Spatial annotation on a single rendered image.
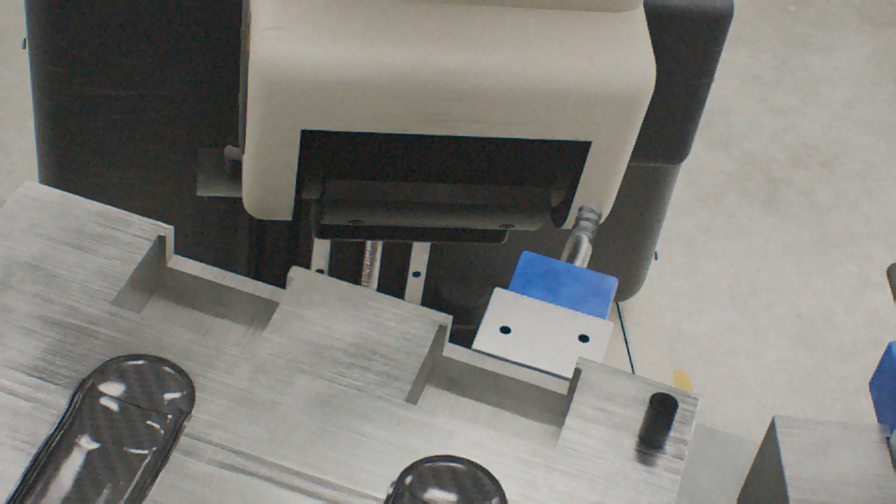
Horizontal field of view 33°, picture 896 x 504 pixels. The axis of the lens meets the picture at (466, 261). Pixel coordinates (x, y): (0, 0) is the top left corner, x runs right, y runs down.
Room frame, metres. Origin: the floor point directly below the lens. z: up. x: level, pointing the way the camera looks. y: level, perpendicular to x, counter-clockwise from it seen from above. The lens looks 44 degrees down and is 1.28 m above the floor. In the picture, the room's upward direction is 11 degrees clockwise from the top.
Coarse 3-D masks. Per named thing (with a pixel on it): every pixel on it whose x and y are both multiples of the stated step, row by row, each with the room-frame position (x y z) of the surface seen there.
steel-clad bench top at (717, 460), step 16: (0, 208) 0.47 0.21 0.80; (704, 432) 0.42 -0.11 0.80; (720, 432) 0.42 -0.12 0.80; (704, 448) 0.41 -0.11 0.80; (720, 448) 0.42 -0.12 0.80; (736, 448) 0.42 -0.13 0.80; (752, 448) 0.42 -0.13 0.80; (688, 464) 0.40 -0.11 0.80; (704, 464) 0.41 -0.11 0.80; (720, 464) 0.41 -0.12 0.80; (736, 464) 0.41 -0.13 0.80; (688, 480) 0.40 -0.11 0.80; (704, 480) 0.40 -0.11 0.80; (720, 480) 0.40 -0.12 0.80; (736, 480) 0.40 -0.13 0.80; (688, 496) 0.39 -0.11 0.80; (704, 496) 0.39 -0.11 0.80; (720, 496) 0.39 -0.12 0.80; (736, 496) 0.39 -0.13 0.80
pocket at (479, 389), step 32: (448, 352) 0.37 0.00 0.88; (416, 384) 0.35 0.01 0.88; (448, 384) 0.37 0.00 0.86; (480, 384) 0.37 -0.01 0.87; (512, 384) 0.37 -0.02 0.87; (544, 384) 0.36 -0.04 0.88; (576, 384) 0.36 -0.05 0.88; (480, 416) 0.35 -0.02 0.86; (512, 416) 0.36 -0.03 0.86; (544, 416) 0.36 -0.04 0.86
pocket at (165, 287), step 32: (160, 256) 0.39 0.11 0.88; (128, 288) 0.36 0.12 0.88; (160, 288) 0.39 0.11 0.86; (192, 288) 0.39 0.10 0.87; (224, 288) 0.38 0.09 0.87; (256, 288) 0.38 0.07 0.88; (288, 288) 0.38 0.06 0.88; (160, 320) 0.37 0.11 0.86; (192, 320) 0.37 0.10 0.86; (224, 320) 0.38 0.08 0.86; (256, 320) 0.38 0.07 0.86
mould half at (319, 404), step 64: (64, 192) 0.40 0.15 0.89; (0, 256) 0.36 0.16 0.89; (64, 256) 0.37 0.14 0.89; (128, 256) 0.37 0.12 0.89; (0, 320) 0.33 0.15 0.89; (64, 320) 0.34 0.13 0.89; (128, 320) 0.34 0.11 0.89; (320, 320) 0.36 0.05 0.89; (384, 320) 0.37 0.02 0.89; (448, 320) 0.37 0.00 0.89; (0, 384) 0.31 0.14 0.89; (64, 384) 0.31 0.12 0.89; (192, 384) 0.32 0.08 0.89; (256, 384) 0.33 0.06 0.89; (320, 384) 0.33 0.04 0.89; (384, 384) 0.34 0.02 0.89; (640, 384) 0.36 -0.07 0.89; (0, 448) 0.28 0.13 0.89; (192, 448) 0.30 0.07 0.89; (256, 448) 0.30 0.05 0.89; (320, 448) 0.31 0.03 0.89; (384, 448) 0.31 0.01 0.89; (448, 448) 0.32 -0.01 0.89; (512, 448) 0.32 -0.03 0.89; (576, 448) 0.33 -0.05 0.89; (640, 448) 0.33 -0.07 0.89
